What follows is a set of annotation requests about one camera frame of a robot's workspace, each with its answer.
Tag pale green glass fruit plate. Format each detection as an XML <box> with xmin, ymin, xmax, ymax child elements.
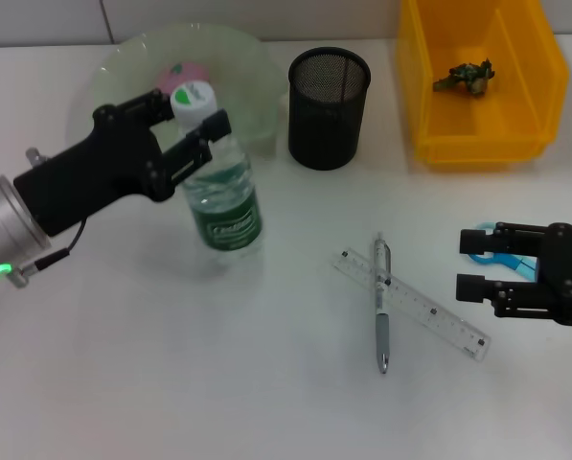
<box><xmin>67</xmin><ymin>21</ymin><xmax>287</xmax><ymax>162</ymax></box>

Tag grey clear ballpoint pen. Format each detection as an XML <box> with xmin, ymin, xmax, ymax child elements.
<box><xmin>373</xmin><ymin>232</ymin><xmax>393</xmax><ymax>376</ymax></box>

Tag blue handled scissors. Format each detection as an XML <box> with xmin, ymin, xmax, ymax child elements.
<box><xmin>467</xmin><ymin>220</ymin><xmax>538</xmax><ymax>282</ymax></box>

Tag pink toy peach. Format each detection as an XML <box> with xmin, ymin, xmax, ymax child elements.
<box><xmin>153</xmin><ymin>60</ymin><xmax>210</xmax><ymax>97</ymax></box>

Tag clear green-label water bottle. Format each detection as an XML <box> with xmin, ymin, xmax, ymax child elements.
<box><xmin>169</xmin><ymin>80</ymin><xmax>264</xmax><ymax>251</ymax></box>

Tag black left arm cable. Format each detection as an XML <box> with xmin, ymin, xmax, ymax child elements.
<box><xmin>11</xmin><ymin>218</ymin><xmax>88</xmax><ymax>289</ymax></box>

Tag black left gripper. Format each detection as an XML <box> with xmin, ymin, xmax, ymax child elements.
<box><xmin>12</xmin><ymin>88</ymin><xmax>234</xmax><ymax>240</ymax></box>

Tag black mesh pen holder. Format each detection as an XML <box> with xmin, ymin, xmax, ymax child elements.
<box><xmin>286</xmin><ymin>46</ymin><xmax>373</xmax><ymax>173</ymax></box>

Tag yellow plastic bin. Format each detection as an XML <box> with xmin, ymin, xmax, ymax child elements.
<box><xmin>394</xmin><ymin>0</ymin><xmax>571</xmax><ymax>168</ymax></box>

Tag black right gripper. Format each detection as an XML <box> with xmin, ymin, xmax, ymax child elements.
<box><xmin>455</xmin><ymin>221</ymin><xmax>572</xmax><ymax>328</ymax></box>

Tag clear plastic ruler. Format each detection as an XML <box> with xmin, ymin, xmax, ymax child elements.
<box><xmin>333</xmin><ymin>247</ymin><xmax>492</xmax><ymax>364</ymax></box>

